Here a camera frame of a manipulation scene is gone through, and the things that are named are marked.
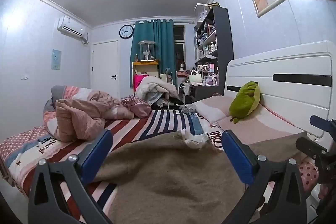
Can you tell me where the pink and white pillow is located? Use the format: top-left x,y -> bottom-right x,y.
217,104 -> 307,146
191,95 -> 237,124

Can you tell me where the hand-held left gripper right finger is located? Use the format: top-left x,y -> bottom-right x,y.
221,130 -> 308,224

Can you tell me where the brown blanket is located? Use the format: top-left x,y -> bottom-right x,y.
91,130 -> 313,224

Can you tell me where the small blue wall poster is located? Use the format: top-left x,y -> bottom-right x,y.
51,49 -> 62,71

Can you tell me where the window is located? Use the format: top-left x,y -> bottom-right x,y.
173,26 -> 186,70

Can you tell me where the yellow shelf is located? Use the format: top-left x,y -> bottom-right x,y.
132,60 -> 160,83

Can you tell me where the white small garment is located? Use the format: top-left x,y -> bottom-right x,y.
183,129 -> 211,150

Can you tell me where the dark cluttered desk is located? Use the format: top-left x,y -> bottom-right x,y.
183,82 -> 224,104

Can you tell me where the dark tall bookshelf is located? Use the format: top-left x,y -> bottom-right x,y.
193,3 -> 235,95

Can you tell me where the round wall clock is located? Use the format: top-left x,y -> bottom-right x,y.
119,25 -> 135,39

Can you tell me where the pink quilt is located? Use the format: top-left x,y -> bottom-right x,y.
43,85 -> 136,143

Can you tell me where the white door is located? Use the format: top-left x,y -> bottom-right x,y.
92,40 -> 119,99

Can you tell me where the glass display case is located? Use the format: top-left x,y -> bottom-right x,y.
138,40 -> 156,62

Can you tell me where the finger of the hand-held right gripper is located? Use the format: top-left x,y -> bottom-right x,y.
309,115 -> 336,136
295,137 -> 336,171

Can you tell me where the clear plastic bag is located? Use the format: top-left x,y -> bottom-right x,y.
181,104 -> 198,113

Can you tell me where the white bed headboard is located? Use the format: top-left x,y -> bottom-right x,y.
223,40 -> 336,139

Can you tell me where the teal curtain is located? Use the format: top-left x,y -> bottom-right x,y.
130,19 -> 177,88

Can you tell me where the white handbag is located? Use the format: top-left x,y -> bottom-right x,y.
188,69 -> 203,84

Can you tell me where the pink polka dot pillow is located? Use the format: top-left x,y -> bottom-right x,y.
299,156 -> 320,193

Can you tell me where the pink bag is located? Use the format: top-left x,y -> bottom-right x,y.
133,74 -> 149,94

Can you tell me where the white air conditioner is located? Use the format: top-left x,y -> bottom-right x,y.
57,15 -> 86,39

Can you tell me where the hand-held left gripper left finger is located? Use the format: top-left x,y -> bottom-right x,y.
28,129 -> 113,224

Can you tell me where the pile of light clothes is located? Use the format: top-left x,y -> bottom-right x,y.
135,75 -> 179,107

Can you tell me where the pink satin cloth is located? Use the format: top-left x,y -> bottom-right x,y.
120,95 -> 152,119

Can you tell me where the green plush toy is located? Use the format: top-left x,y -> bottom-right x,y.
229,81 -> 261,124

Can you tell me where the striped bed sheet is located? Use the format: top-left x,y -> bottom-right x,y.
0,108 -> 224,214

